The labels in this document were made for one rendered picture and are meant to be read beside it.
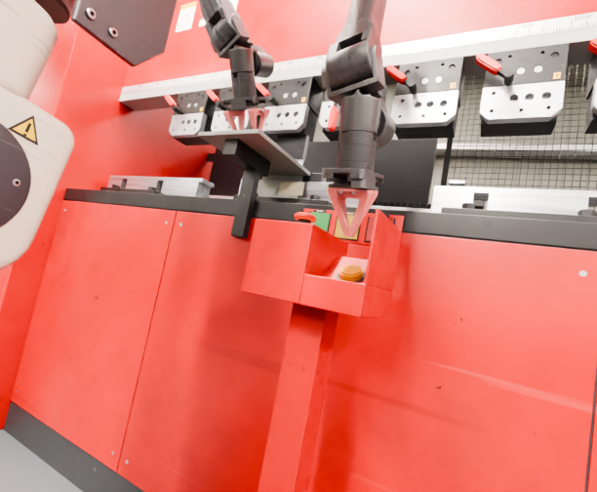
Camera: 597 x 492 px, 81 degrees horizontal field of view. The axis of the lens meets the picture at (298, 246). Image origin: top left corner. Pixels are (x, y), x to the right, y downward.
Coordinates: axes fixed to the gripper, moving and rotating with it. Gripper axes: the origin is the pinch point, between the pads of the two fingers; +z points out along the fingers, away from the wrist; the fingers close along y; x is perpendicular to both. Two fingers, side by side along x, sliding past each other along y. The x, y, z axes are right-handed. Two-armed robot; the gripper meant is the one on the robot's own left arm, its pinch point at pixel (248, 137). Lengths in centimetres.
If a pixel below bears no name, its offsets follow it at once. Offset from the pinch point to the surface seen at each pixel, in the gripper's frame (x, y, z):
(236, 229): 9.9, -1.2, 21.6
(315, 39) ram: -31.1, -4.1, -25.8
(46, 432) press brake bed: 43, 58, 86
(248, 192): 5.2, -2.3, 13.1
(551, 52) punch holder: -25, -63, -14
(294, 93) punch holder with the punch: -22.8, -0.6, -11.1
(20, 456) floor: 50, 62, 91
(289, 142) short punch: -18.9, -0.4, 2.5
